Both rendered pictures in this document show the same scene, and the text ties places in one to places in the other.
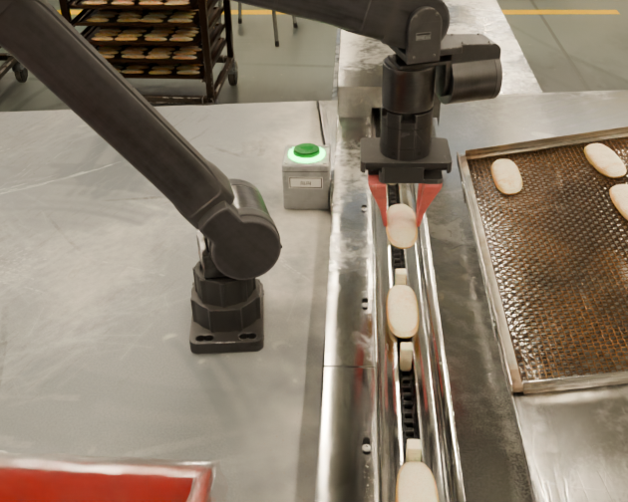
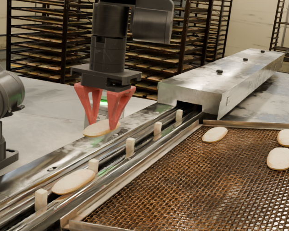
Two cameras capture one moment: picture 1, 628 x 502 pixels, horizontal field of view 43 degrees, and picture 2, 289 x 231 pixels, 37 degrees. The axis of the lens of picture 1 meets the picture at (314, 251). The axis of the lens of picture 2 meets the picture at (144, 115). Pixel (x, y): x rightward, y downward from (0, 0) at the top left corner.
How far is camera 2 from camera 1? 0.52 m
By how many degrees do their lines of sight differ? 25
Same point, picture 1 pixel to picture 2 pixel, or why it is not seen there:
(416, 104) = (105, 29)
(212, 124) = not seen: hidden behind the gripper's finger
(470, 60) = (149, 8)
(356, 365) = not seen: outside the picture
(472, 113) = not seen: hidden behind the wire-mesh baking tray
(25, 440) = not seen: outside the picture
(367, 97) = (175, 92)
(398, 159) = (93, 69)
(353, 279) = (62, 157)
